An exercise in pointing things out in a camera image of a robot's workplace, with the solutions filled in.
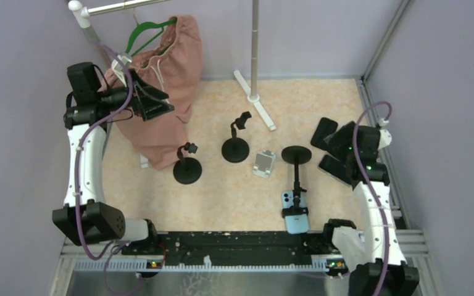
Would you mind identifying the black phone stand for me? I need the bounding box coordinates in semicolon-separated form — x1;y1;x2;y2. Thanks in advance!
173;142;202;185
222;111;252;163
281;146;312;218

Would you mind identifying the black smartphone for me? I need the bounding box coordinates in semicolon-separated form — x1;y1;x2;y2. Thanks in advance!
310;117;338;150

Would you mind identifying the blue-cased smartphone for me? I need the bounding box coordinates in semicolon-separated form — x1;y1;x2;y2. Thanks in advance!
281;191;310;234

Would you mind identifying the white-edged smartphone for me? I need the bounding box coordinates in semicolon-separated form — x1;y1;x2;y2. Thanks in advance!
318;155;351;186

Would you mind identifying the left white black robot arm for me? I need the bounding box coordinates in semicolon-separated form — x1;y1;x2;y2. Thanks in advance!
52;62;174;246

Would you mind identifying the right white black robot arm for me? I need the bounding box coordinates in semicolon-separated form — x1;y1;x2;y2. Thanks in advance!
319;121;420;295

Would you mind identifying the pink hanging garment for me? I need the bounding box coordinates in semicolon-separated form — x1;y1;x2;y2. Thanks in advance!
99;15;204;171

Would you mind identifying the green clothes hanger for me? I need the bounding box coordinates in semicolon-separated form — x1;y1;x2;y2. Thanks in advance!
124;17;178;56

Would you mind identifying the metal clothes rack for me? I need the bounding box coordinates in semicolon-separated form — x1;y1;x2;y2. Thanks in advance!
67;0;278;169

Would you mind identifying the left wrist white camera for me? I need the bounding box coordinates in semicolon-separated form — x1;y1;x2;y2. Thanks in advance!
110;53;132;87

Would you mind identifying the wrist white camera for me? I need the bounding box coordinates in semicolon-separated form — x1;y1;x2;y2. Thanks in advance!
377;118;393;150
110;53;132;87

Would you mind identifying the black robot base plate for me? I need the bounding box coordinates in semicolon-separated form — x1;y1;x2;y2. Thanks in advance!
122;231;349;276

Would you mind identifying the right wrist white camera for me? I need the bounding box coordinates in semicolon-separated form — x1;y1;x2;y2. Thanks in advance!
377;118;393;150

